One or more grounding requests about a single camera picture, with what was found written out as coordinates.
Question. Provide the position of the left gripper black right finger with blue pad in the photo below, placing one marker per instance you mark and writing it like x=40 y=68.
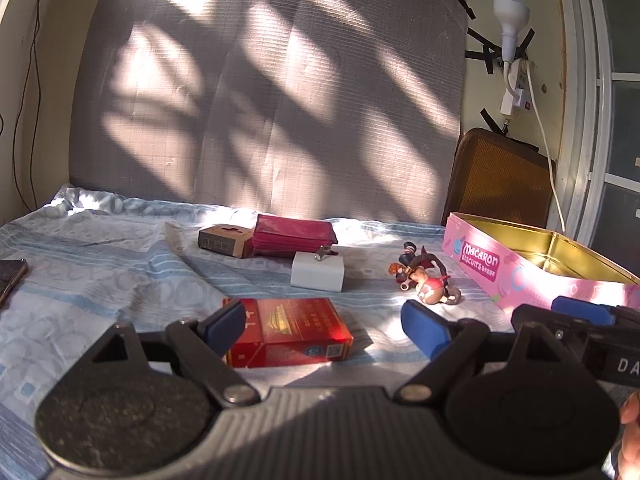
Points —
x=450 y=348

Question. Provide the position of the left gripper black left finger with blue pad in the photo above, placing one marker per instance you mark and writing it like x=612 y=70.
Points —
x=200 y=347

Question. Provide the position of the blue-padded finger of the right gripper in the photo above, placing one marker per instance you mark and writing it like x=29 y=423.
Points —
x=596 y=314

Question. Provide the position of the red anime figurine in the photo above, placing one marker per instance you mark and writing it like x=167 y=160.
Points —
x=424 y=273

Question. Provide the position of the red cigarette box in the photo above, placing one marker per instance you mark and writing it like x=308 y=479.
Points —
x=290 y=332

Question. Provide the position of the magenta wallet box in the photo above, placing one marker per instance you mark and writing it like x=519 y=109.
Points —
x=282 y=237

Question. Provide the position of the white rectangular box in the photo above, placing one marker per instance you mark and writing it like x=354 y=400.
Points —
x=326 y=274

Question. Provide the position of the gold ornate trinket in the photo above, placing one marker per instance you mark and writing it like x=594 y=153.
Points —
x=323 y=252

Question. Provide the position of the person's hand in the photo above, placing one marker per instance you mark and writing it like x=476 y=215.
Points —
x=628 y=460

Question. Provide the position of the pink macaron biscuit tin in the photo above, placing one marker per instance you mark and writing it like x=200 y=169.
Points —
x=517 y=264

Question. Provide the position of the frosted glass door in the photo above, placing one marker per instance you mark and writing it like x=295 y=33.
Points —
x=598 y=174

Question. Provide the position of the small brown cardboard box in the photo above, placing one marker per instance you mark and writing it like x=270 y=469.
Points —
x=227 y=240

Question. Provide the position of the blue patterned bedsheet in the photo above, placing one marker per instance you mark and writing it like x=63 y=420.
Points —
x=96 y=258

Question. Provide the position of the black phone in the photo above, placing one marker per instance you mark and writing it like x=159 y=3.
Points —
x=11 y=273

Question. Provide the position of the white power strip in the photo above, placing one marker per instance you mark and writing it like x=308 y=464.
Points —
x=517 y=94

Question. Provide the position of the grey padded backboard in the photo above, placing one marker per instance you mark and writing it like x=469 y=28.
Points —
x=301 y=108

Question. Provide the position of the white bulb lamp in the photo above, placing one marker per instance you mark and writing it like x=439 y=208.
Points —
x=513 y=16

